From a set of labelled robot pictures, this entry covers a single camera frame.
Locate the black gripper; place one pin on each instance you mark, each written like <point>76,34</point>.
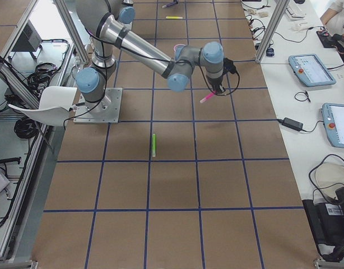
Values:
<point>215,82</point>

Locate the pink pen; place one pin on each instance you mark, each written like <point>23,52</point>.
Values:
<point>207,97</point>

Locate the purple pen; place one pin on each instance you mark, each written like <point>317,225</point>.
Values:
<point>170,4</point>

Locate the pink plastic cup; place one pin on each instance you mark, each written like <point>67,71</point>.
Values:
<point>177,49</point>

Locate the green pen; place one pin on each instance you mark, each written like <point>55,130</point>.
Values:
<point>154,145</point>

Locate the yellow pen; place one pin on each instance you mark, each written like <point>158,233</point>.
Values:
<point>174,17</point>

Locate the black power adapter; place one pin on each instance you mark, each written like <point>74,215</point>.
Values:
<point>292,124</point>

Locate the upper blue teach pendant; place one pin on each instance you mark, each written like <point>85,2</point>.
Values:
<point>310,70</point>

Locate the blue teach pendant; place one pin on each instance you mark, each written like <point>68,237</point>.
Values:
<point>333,118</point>
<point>310,70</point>

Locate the lower blue teach pendant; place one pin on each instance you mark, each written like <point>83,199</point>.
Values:
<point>333,118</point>

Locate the white plastic chair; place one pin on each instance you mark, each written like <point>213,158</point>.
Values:
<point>54,106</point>

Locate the black device box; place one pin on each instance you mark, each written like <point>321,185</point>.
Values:
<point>326,220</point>

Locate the aluminium frame post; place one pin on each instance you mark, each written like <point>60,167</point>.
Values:
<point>271,28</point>

